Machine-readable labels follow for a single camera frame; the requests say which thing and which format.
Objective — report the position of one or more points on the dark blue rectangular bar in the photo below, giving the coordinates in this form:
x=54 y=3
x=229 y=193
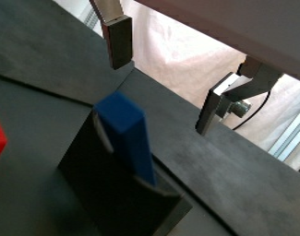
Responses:
x=123 y=123

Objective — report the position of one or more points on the black curved fixture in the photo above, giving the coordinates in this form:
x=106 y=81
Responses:
x=123 y=205

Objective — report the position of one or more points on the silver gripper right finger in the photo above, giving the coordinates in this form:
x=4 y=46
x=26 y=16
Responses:
x=253 y=79

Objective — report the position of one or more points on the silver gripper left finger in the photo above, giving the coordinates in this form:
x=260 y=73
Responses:
x=117 y=27

